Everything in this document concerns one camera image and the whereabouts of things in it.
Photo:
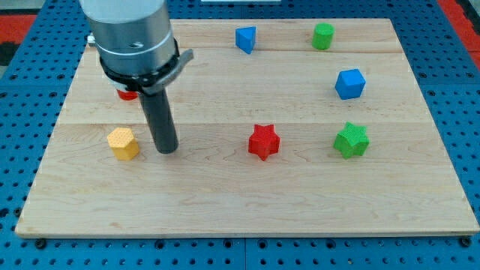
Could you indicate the yellow hexagon block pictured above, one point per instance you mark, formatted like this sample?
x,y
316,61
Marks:
x,y
123,144

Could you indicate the red star block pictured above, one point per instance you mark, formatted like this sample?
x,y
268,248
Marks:
x,y
264,141

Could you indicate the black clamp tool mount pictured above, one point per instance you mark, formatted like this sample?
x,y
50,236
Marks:
x,y
155,81

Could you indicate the green cylinder block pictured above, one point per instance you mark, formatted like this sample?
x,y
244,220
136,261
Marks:
x,y
322,36

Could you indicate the blue triangle block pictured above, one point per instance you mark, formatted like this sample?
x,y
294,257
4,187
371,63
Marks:
x,y
245,38

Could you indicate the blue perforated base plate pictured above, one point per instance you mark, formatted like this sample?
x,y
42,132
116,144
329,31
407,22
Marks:
x,y
41,45

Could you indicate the wooden board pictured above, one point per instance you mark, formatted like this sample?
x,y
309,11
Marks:
x,y
212,187

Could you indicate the blue cube block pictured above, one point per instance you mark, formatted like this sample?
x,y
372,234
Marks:
x,y
350,84

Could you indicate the green star block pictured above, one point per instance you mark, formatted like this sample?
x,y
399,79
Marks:
x,y
352,140

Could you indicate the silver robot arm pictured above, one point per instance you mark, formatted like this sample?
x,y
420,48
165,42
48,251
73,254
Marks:
x,y
139,53

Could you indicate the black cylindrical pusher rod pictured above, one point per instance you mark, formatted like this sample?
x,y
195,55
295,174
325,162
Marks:
x,y
158,115

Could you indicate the red block behind arm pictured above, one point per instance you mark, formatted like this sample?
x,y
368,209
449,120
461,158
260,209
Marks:
x,y
127,95

